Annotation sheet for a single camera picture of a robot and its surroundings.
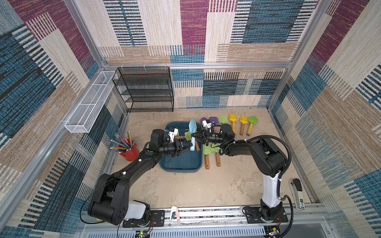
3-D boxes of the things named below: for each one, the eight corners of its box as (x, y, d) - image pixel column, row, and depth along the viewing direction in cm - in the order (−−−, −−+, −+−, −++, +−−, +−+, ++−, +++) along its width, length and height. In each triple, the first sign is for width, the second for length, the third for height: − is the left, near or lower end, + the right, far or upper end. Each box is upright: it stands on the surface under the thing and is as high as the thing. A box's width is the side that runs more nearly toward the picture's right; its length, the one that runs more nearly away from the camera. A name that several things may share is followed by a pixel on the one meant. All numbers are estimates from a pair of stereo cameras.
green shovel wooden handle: (218, 123, 115) (219, 121, 113) (217, 117, 119) (218, 115, 117) (228, 123, 115) (228, 121, 113) (226, 117, 119) (227, 115, 117)
